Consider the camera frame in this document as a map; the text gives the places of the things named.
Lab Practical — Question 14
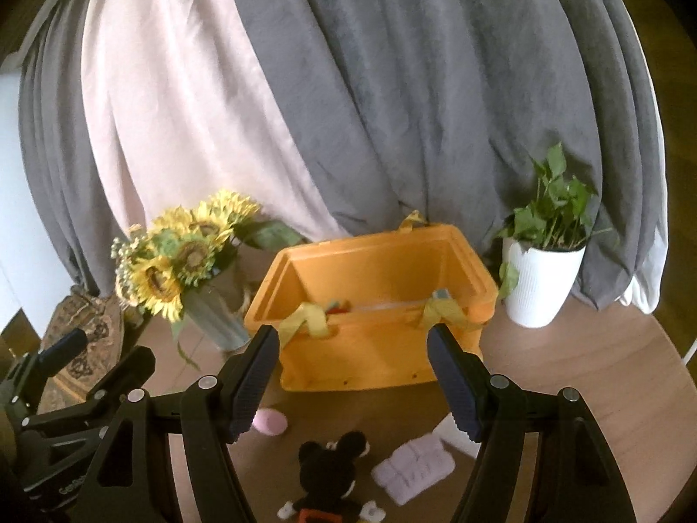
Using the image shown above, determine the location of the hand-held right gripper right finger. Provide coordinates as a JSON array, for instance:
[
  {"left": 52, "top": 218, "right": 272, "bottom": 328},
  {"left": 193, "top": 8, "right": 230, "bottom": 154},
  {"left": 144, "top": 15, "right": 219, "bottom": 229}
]
[{"left": 426, "top": 323, "right": 639, "bottom": 523}]

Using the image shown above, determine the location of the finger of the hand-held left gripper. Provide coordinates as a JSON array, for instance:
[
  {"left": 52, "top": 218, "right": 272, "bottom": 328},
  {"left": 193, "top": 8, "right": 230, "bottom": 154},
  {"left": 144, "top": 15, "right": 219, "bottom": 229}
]
[
  {"left": 22, "top": 345, "right": 157, "bottom": 437},
  {"left": 15, "top": 328, "right": 89, "bottom": 379}
]

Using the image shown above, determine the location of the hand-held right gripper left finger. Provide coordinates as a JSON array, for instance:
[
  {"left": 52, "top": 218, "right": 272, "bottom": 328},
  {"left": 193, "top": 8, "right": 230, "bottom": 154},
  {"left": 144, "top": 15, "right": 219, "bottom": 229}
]
[{"left": 79, "top": 324, "right": 282, "bottom": 523}]

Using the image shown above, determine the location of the orange plastic crate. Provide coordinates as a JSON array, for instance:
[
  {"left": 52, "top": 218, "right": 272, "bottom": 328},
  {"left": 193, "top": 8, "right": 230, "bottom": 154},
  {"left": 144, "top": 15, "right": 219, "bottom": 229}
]
[{"left": 243, "top": 210, "right": 500, "bottom": 394}]

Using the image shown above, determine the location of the black mouse plush toy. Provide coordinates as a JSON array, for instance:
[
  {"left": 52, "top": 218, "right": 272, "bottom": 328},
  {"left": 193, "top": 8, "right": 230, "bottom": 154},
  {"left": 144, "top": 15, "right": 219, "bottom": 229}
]
[{"left": 277, "top": 430, "right": 389, "bottom": 523}]

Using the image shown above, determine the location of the patterned brown cushion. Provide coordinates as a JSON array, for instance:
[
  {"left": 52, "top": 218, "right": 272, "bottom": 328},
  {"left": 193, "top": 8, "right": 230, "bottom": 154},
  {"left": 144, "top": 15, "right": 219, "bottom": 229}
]
[{"left": 37, "top": 290, "right": 149, "bottom": 418}]

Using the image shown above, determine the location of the pink round puff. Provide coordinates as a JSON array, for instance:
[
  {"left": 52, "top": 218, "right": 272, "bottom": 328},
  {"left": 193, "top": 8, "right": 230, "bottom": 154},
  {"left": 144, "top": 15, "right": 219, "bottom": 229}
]
[{"left": 251, "top": 408, "right": 290, "bottom": 437}]

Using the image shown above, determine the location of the white paper napkin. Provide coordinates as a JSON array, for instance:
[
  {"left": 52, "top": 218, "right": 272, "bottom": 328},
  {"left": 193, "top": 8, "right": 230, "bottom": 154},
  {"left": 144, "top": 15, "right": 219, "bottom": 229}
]
[{"left": 435, "top": 412, "right": 483, "bottom": 456}]

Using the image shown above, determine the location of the grey-green ribbed vase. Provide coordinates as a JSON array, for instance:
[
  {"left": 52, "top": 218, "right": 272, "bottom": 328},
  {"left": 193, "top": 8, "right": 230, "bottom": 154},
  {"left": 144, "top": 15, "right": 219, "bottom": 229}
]
[{"left": 182, "top": 275, "right": 254, "bottom": 353}]

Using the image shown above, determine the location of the purple knitted cloth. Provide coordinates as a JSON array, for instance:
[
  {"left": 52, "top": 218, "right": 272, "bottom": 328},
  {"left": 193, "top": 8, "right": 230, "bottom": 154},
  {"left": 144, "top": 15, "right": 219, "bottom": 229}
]
[{"left": 371, "top": 432, "right": 456, "bottom": 504}]

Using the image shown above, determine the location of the white ribbed plant pot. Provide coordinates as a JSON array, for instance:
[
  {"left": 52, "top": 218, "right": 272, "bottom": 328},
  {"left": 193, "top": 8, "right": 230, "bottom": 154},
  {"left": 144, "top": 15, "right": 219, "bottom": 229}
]
[{"left": 501, "top": 236, "right": 588, "bottom": 329}]

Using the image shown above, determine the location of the sunflower bouquet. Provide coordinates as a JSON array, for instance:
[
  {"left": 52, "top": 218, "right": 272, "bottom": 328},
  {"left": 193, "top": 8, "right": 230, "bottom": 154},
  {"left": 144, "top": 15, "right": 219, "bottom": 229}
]
[{"left": 111, "top": 190, "right": 307, "bottom": 341}]

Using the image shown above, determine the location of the grey curtain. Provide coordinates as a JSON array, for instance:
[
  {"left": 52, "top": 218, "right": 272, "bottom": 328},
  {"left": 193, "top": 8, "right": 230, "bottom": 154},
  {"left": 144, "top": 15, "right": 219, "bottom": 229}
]
[
  {"left": 18, "top": 5, "right": 129, "bottom": 309},
  {"left": 222, "top": 0, "right": 664, "bottom": 312}
]

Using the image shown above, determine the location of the green houseplant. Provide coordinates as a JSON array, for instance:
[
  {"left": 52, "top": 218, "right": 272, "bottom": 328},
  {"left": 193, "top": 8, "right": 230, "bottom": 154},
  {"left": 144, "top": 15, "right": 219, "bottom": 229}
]
[{"left": 491, "top": 143, "right": 620, "bottom": 302}]

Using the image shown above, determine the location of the white curtain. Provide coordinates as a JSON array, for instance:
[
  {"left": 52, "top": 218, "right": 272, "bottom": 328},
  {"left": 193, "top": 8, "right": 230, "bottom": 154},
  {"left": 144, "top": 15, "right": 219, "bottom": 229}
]
[{"left": 614, "top": 33, "right": 672, "bottom": 315}]

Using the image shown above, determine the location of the pink curtain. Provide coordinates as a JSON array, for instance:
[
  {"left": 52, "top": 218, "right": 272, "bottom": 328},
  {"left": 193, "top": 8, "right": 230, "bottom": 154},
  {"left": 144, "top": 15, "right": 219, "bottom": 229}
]
[{"left": 81, "top": 0, "right": 352, "bottom": 248}]

